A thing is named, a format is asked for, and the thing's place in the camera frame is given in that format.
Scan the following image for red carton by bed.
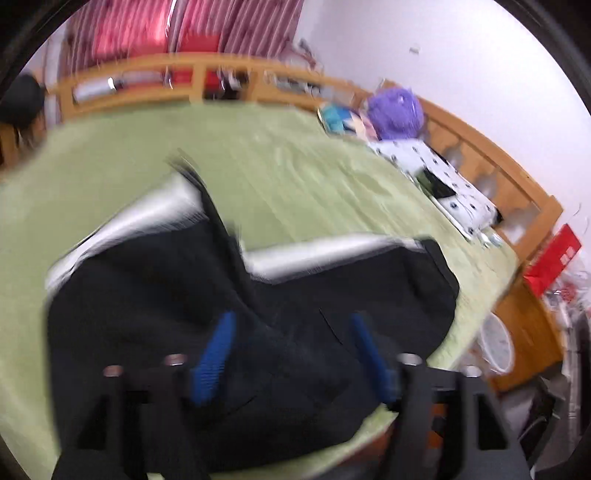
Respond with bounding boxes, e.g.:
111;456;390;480
523;224;582;298

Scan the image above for green bed blanket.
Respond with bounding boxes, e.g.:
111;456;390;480
1;102;518;479

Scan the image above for white spotted pillow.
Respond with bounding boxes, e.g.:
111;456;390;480
368;139;503;240

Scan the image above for dark tablet on pillow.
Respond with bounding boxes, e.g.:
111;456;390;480
415;168;457;200

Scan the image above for red striped curtain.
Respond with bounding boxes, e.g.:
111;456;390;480
60;0;304;77

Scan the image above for purple plush toy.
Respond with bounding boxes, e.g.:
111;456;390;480
367;87;425;140

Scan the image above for red box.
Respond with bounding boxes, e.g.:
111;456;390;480
170;32;223;91

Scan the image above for teal and pink cloth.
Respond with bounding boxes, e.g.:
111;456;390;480
317;103;378;141

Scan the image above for black garment on shelf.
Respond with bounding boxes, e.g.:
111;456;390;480
0;73;46;129

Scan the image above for black pants with white stripe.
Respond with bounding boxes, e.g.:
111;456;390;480
46;165;460;475

